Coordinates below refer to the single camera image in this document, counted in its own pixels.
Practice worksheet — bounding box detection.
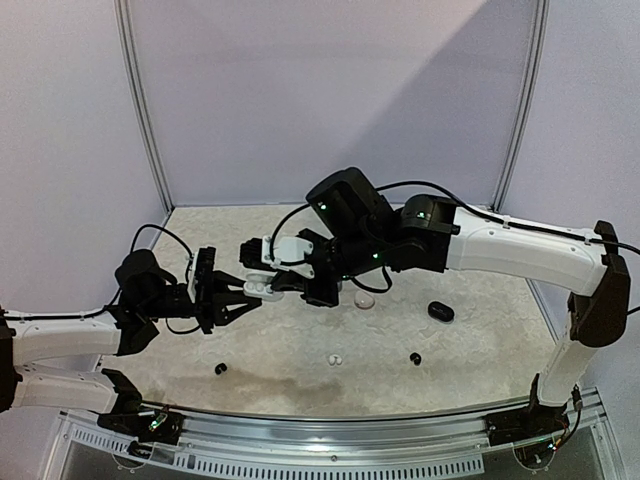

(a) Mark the aluminium corner post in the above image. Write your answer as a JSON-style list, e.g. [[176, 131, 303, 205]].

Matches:
[[114, 0, 175, 215], [491, 0, 549, 212]]

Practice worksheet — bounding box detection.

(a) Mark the aluminium front rail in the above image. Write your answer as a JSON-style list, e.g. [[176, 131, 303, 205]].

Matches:
[[41, 388, 626, 479]]

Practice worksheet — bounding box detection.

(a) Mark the black earbud charging case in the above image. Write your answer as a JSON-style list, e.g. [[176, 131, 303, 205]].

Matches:
[[427, 301, 455, 324]]

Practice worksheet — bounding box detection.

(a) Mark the white oblong charging case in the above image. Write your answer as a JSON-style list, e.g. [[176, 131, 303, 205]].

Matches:
[[243, 271, 284, 302]]

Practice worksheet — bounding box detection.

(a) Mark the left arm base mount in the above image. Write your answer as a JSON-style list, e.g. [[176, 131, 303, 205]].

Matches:
[[97, 401, 186, 445]]

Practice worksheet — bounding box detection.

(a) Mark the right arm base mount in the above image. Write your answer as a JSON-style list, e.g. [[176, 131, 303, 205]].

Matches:
[[483, 401, 569, 446]]

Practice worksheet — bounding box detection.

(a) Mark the right aluminium corner post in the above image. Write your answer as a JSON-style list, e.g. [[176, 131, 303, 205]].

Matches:
[[491, 0, 549, 212]]

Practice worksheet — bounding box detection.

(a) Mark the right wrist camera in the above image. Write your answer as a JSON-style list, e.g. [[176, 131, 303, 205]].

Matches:
[[239, 228, 331, 280]]

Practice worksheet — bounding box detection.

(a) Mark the black earbud right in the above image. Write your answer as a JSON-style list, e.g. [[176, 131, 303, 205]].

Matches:
[[410, 352, 422, 366]]

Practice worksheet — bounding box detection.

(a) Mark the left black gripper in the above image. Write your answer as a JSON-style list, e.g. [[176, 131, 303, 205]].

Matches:
[[141, 271, 262, 335]]

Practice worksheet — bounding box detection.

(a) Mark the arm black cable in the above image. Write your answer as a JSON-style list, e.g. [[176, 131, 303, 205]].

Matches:
[[269, 180, 640, 316], [0, 223, 201, 337]]

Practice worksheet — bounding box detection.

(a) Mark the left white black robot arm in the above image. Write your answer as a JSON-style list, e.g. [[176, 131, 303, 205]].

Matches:
[[1, 247, 268, 434]]

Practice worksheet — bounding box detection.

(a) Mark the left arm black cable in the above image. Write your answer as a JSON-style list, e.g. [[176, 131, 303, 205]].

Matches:
[[0, 223, 201, 337]]

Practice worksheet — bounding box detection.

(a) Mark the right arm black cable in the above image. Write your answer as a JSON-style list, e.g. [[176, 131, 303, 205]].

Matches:
[[269, 180, 640, 316]]

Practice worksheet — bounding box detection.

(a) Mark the left aluminium corner post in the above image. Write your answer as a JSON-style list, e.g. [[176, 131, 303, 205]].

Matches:
[[114, 0, 175, 215]]

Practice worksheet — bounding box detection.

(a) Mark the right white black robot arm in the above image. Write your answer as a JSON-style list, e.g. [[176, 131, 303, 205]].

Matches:
[[260, 167, 631, 436]]

